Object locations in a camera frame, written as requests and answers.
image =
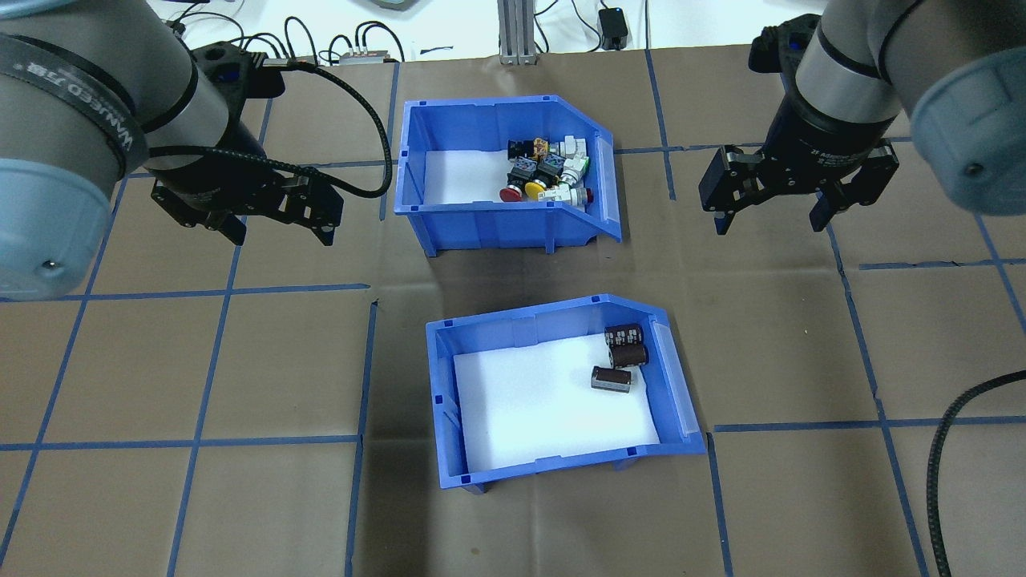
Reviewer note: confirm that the blue bin with batteries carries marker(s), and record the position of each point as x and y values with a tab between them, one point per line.
521	332

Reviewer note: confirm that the dark cylindrical battery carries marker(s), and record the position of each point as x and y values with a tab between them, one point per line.
629	356
625	334
611	379

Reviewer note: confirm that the white liner of button bin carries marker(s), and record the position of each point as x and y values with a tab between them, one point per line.
461	176

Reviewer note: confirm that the white push button red tip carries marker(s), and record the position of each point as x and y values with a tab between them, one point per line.
565	195

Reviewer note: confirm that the blue bin with push buttons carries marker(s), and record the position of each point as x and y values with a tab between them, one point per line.
497	224

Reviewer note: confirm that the yellow cap push button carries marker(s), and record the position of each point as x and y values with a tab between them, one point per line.
535	191

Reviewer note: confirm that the black power adapter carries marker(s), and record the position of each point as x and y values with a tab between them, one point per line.
614	28

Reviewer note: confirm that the red mushroom push button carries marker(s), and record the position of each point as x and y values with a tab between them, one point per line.
510	194

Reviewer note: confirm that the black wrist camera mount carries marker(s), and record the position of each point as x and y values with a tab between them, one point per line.
232	68
781	44

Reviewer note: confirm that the white green switch block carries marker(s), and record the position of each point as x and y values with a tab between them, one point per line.
575	171

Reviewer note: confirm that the black green switch block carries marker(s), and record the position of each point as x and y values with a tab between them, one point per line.
551	168

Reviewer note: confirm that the orange yellow switch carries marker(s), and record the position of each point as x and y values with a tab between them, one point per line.
541	147

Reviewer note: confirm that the black blue switch block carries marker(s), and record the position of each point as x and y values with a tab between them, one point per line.
525	171

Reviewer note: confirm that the aluminium extrusion post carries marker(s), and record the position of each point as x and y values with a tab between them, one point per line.
517	32

